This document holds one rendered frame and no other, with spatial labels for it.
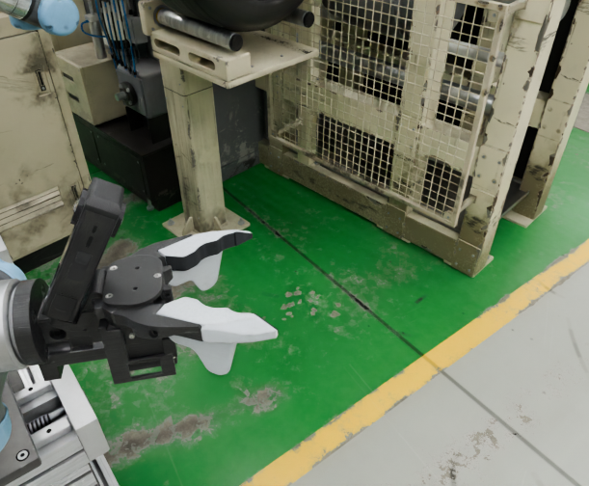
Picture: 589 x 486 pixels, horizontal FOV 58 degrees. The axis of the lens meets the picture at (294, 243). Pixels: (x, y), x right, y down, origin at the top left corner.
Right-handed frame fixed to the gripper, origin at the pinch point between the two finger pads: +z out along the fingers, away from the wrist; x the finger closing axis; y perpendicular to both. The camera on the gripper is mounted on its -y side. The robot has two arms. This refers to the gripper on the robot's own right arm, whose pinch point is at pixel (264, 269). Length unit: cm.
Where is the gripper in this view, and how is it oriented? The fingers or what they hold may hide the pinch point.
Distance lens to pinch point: 46.1
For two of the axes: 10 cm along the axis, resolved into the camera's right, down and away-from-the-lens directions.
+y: 0.3, 8.5, 5.2
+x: 2.0, 5.1, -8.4
